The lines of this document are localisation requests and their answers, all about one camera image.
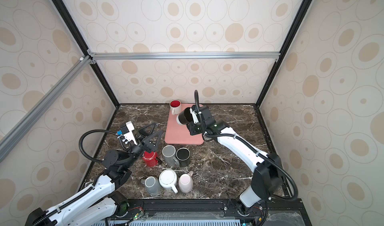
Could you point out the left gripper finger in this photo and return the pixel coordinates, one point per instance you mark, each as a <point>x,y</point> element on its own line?
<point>148,129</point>
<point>151,143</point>

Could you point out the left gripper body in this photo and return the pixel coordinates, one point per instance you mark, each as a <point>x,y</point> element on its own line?
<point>134,152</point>

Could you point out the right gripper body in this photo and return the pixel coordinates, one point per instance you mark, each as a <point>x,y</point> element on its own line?
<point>196,128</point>

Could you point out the black and white mug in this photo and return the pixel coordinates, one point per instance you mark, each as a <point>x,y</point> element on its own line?
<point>185,117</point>

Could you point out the grey mug row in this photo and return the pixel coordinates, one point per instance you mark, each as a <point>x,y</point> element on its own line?
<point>152,186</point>
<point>169,153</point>

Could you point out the white mug red inside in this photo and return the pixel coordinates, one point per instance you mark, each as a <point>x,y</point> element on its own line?
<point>175,107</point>

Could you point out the black mug white rim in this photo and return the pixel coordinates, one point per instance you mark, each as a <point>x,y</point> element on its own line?
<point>183,155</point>

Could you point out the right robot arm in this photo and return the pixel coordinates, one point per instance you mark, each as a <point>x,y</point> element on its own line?
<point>266,178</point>

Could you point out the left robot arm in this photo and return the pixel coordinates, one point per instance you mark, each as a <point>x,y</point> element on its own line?
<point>100,199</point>

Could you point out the large white ribbed mug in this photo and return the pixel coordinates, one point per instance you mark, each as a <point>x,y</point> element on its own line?
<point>168,180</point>

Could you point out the grey mug front row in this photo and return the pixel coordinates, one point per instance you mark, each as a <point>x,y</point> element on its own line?
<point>152,186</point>

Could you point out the pink mug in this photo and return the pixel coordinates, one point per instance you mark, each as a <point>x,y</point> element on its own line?
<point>186,182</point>

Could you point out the pink plastic tray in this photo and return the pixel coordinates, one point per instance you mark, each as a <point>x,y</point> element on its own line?
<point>179,134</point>

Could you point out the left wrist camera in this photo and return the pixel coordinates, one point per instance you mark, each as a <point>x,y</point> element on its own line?
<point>126,134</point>

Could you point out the horizontal aluminium frame bar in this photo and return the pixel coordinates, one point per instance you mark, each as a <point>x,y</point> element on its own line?
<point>185,56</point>

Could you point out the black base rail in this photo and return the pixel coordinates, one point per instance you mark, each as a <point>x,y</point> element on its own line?
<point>217,212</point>

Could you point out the left aluminium frame bar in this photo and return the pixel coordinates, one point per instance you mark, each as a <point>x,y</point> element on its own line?
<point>26,123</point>

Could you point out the black left corner post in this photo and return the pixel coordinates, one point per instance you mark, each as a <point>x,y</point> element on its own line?
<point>76,34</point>

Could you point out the black corner post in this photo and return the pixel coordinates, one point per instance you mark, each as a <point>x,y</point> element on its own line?
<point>302,11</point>
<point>76,34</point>

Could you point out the black right corner post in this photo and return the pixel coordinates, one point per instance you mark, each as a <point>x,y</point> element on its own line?
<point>302,11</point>

